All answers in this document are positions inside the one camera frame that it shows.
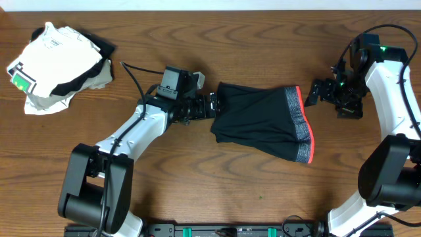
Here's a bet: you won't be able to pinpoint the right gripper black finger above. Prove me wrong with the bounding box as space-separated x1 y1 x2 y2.
304 79 324 107
335 104 363 119

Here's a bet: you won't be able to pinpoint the black leggings red grey waistband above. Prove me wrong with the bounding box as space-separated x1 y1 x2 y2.
210 83 315 164

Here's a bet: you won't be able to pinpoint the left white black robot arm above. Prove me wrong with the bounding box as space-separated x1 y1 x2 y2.
57 93 218 236

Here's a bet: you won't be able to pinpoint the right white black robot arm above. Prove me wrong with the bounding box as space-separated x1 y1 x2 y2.
305 32 420 236

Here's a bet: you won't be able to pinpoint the black folded garment in stack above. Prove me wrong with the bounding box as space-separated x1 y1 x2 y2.
31 26 115 96

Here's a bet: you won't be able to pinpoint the white printed folded t-shirt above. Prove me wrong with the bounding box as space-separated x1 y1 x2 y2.
7 22 103 97

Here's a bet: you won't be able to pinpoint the grey folded garment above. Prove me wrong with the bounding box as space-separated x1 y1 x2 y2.
26 59 113 111

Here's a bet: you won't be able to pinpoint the white bottom folded garment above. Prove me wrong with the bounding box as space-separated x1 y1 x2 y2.
24 95 73 115

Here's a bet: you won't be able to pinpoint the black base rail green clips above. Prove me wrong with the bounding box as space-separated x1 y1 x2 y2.
64 222 395 237

